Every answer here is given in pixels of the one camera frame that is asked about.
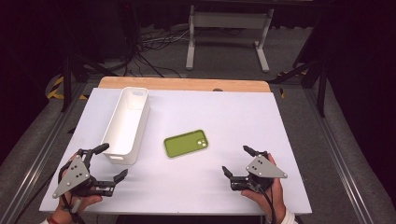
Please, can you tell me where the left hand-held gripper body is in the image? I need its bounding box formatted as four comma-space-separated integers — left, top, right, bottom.
51, 148, 117, 200

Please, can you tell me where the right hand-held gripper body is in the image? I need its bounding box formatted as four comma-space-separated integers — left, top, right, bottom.
230, 150, 288, 192

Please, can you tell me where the white plastic storage bin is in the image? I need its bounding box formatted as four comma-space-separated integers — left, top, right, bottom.
101, 86, 151, 166

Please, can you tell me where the green phone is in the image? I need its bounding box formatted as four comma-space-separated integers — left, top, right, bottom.
163, 129, 209, 159

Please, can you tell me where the person's left hand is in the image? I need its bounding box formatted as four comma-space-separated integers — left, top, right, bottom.
50, 154, 103, 224

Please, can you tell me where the person's right hand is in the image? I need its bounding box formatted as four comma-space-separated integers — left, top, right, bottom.
241, 152, 288, 219

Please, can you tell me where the white table board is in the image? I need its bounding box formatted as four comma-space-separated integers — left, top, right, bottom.
39, 87, 313, 217

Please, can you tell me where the yellow black floor tape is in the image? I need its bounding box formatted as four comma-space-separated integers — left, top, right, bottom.
46, 76, 89, 101

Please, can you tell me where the black tripod stand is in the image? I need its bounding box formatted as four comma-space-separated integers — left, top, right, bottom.
267, 55, 329, 119
60, 50, 120, 113

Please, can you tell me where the wooden table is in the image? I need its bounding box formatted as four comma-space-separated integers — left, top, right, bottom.
98, 76, 272, 93

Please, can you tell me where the aluminium floor rail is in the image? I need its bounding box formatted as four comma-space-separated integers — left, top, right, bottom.
0, 82, 92, 224
303, 88, 375, 224

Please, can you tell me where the tangle of black floor cables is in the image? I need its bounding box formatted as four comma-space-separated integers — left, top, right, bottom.
124, 26, 244, 78

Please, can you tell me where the white metal stand frame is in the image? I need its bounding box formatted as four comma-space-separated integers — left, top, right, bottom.
185, 4, 275, 74

